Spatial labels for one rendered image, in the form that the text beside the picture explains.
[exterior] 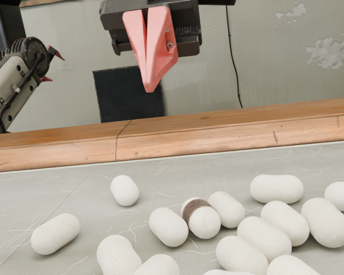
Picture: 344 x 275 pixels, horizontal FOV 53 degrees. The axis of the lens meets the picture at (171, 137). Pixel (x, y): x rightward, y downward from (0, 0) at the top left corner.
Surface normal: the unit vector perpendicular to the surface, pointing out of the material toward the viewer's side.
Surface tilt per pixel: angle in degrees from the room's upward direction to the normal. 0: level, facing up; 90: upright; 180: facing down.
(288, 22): 90
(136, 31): 61
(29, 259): 0
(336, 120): 45
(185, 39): 39
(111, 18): 129
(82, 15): 90
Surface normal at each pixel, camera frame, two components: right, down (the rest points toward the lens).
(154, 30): -0.15, -0.22
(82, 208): -0.13, -0.96
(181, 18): -0.02, 0.82
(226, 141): -0.15, -0.48
